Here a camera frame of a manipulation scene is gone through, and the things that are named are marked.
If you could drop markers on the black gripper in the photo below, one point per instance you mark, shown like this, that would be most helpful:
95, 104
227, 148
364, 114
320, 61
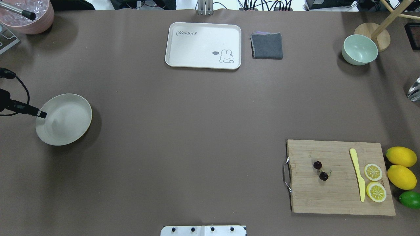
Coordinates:
23, 107

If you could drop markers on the round beige plate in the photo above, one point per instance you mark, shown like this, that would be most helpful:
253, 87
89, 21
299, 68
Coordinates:
68, 118

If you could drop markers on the white rabbit tray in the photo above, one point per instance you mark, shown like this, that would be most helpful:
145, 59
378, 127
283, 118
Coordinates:
204, 45

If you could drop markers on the dark red cherry pair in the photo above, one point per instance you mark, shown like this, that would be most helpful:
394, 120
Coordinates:
322, 174

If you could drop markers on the grey folded cloth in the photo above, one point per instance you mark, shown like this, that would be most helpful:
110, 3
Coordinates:
266, 45

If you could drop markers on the bamboo cutting board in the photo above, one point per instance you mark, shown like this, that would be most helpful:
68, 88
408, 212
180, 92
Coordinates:
340, 193

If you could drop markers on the yellow plastic knife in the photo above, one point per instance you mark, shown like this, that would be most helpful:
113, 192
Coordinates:
360, 180

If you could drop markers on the mint green bowl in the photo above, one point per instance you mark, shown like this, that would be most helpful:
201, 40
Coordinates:
359, 50

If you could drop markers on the lemon slice lower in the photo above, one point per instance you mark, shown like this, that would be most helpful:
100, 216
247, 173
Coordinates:
373, 172

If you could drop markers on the lemon slice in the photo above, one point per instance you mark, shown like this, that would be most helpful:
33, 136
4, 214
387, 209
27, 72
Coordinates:
376, 192
373, 172

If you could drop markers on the lemon slice upper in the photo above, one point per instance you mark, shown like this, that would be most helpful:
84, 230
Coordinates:
376, 192

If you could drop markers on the wooden glass stand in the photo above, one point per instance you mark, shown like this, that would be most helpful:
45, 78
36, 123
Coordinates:
378, 33

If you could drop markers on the yellow lemon outer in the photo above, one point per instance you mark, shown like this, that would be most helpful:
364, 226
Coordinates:
401, 156

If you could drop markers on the yellow lemon near lime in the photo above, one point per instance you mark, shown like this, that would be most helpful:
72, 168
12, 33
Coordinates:
402, 177

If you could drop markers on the clear glass cup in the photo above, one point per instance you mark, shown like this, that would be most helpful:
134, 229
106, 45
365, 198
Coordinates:
413, 93

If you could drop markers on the green lime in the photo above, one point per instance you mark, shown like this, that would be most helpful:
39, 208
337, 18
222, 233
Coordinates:
410, 199

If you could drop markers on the white wire cup rack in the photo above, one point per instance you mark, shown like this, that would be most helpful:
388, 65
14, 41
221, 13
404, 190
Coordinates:
7, 39

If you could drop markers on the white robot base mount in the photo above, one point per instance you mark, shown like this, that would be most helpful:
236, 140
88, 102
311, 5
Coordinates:
210, 230

